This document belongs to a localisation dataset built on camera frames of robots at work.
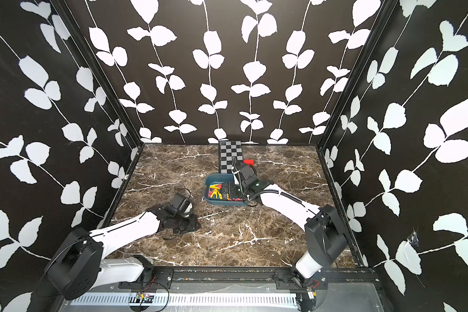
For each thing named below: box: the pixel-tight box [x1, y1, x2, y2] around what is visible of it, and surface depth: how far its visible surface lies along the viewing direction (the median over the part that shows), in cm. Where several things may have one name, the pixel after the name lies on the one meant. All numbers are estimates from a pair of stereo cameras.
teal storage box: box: [202, 172, 249, 207], surface depth 98 cm
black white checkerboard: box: [219, 140, 244, 174], surface depth 117 cm
